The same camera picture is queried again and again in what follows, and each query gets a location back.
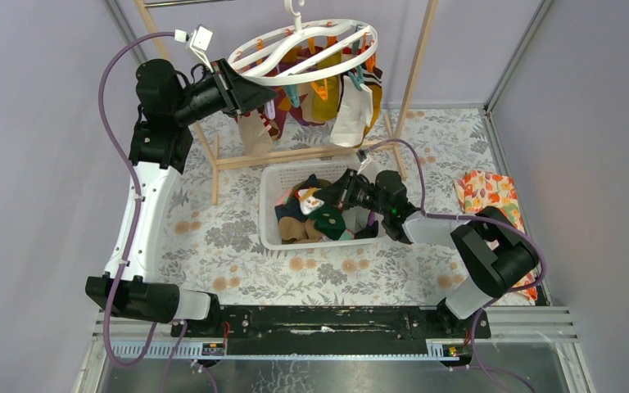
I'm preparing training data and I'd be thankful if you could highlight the floral folded cloth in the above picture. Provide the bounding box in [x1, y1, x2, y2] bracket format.
[453, 169, 539, 303]

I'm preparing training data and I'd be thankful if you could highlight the navy sock in basket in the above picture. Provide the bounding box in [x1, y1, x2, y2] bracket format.
[274, 196, 308, 223]

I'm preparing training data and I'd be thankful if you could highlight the yellow hanging sock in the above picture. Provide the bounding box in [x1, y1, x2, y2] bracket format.
[310, 74, 340, 123]

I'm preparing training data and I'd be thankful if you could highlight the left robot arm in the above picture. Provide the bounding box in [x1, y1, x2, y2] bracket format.
[85, 59, 276, 337]

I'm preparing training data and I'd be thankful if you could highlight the white hanging sock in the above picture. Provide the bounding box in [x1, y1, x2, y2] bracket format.
[329, 76, 373, 147]

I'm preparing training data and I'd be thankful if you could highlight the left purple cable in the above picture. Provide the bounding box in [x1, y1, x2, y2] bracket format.
[98, 31, 220, 393]

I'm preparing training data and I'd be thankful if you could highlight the teal clothespin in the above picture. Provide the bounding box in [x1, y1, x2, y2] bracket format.
[283, 84, 301, 108]

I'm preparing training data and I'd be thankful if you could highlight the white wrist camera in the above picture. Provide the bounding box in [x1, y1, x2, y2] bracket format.
[355, 148, 377, 179]
[174, 25, 214, 73]

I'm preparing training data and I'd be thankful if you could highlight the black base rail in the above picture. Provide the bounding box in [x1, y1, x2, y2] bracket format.
[170, 305, 491, 357]

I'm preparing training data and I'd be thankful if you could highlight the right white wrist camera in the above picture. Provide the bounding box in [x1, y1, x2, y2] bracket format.
[355, 148, 377, 179]

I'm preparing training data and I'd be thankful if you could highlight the wooden drying rack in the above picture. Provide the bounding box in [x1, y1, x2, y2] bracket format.
[134, 1, 438, 205]

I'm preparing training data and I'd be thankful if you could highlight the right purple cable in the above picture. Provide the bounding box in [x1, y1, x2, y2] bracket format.
[363, 138, 548, 393]

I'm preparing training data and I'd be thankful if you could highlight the beige tan sock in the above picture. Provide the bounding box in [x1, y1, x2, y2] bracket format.
[236, 111, 273, 156]

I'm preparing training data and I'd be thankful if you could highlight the purple striped hanging sock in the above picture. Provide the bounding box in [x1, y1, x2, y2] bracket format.
[272, 86, 317, 131]

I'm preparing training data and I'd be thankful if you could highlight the lilac clothespin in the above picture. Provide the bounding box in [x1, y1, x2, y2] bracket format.
[265, 99, 276, 120]

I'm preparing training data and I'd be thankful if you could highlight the purple cable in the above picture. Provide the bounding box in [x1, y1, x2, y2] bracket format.
[98, 31, 220, 393]
[363, 138, 548, 393]

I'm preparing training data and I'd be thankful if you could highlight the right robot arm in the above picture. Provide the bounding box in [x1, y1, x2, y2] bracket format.
[314, 169, 541, 337]

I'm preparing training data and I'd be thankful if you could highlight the dark green sock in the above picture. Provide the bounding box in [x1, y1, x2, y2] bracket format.
[309, 205, 354, 241]

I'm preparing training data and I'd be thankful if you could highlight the brown sock in basket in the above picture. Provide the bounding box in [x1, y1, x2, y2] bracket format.
[278, 217, 324, 245]

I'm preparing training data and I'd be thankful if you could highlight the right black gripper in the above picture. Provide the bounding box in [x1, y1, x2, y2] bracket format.
[314, 168, 390, 217]

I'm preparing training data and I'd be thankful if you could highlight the white round clip hanger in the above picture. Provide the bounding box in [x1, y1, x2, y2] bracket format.
[229, 1, 379, 87]

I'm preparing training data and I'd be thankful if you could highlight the white plastic basket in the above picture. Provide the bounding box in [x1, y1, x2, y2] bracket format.
[259, 156, 387, 251]

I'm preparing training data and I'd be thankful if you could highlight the mustard hanging sock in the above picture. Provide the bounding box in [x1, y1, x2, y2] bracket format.
[360, 65, 385, 140]

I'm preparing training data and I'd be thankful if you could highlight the floral table mat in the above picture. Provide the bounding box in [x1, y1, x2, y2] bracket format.
[156, 108, 496, 305]

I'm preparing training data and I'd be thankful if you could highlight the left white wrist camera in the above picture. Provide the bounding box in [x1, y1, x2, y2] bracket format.
[174, 25, 214, 73]

